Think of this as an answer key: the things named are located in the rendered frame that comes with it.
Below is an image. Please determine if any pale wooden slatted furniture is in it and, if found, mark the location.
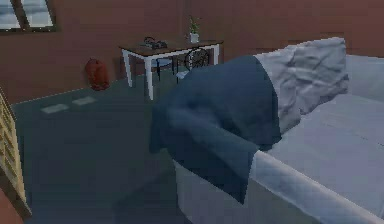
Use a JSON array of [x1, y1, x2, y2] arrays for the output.
[[0, 89, 33, 219]]

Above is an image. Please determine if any dark blue blanket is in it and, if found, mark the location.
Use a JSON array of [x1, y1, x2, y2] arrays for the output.
[[148, 54, 283, 205]]

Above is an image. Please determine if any brown table with white legs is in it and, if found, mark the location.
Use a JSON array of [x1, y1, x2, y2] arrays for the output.
[[119, 39, 224, 101]]

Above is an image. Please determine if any black object on table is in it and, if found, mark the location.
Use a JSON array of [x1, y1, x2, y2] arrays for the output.
[[139, 36, 168, 50]]

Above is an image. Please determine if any green plant in white pot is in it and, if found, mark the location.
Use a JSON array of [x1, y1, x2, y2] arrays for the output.
[[186, 15, 202, 44]]

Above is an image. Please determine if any red backpack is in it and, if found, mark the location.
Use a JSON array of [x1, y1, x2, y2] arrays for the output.
[[84, 57, 111, 92]]

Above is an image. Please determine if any white crumpled pillow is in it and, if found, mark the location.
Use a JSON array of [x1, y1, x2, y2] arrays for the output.
[[253, 36, 350, 135]]

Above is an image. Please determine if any white bed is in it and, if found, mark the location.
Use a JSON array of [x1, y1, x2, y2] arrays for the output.
[[173, 54, 384, 224]]

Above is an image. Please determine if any black wire chair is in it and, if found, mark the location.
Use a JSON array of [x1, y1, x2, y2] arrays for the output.
[[155, 47, 211, 84]]

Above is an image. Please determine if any window with dark frame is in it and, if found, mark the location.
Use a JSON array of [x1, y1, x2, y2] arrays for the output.
[[0, 0, 58, 34]]

